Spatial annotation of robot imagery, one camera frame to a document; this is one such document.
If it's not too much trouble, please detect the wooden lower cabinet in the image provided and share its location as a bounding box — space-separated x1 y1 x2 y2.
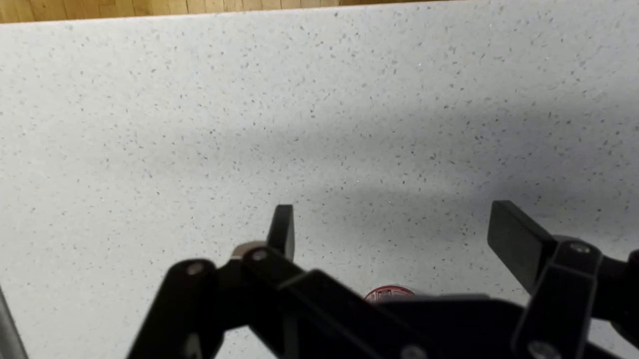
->
0 0 461 26

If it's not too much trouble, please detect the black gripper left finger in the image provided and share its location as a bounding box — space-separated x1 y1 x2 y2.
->
125 204 435 359

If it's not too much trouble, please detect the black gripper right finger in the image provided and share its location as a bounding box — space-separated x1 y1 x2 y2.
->
487 200 639 359

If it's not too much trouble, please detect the red soda can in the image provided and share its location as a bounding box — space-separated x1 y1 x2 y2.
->
363 283 417 305

